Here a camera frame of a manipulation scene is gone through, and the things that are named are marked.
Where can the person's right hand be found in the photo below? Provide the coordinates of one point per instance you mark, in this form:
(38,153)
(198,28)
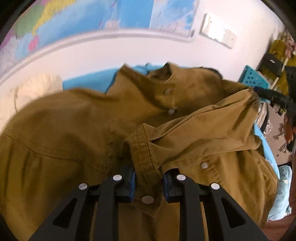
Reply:
(288,128)

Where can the colourful world map poster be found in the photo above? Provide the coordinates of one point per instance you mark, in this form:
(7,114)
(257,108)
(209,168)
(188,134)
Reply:
(46,22)

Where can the turquoise perforated plastic basket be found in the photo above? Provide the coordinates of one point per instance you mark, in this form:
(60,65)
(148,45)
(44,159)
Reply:
(252,78)

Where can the cream pillow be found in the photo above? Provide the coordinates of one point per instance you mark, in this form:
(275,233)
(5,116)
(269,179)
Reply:
(26,92)

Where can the white wall socket panel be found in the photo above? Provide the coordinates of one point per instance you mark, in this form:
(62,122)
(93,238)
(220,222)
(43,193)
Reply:
(214,29)

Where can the mustard garment on rack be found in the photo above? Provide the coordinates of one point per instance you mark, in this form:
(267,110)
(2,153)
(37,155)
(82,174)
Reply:
(285,52)

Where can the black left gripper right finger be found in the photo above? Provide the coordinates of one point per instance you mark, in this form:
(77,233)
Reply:
(208,212)

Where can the black bag on rack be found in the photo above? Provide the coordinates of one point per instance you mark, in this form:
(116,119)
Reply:
(274,65)

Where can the mustard brown button shirt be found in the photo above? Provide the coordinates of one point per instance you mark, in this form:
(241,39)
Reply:
(186,118)

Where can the light blue floral pillow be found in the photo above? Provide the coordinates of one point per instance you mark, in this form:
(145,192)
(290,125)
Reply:
(281,207)

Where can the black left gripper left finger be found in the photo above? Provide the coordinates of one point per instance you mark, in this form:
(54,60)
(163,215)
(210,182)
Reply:
(90,212)

